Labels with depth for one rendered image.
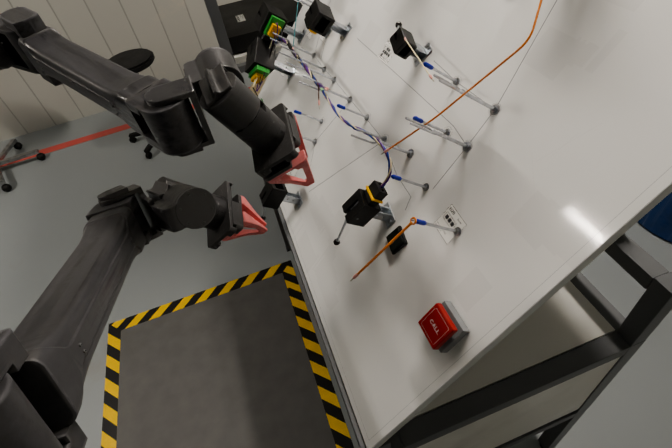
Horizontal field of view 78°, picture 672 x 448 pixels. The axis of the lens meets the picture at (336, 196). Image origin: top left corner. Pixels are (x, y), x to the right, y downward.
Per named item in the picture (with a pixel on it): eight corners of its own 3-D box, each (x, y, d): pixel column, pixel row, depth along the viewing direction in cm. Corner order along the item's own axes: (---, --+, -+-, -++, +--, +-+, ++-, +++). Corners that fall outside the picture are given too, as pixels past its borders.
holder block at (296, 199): (281, 218, 118) (249, 212, 112) (301, 185, 112) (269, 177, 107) (285, 229, 114) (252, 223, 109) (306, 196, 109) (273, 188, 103)
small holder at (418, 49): (422, 24, 86) (397, 8, 82) (434, 54, 81) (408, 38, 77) (406, 41, 89) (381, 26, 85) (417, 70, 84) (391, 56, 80)
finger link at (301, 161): (322, 150, 67) (288, 116, 60) (332, 184, 62) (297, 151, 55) (288, 171, 69) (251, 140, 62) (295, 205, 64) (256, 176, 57)
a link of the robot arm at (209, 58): (174, 161, 53) (145, 105, 47) (163, 112, 61) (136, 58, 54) (263, 131, 56) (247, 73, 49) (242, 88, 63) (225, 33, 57)
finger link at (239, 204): (274, 206, 76) (230, 190, 70) (279, 239, 72) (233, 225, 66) (252, 225, 79) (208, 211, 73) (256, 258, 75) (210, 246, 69)
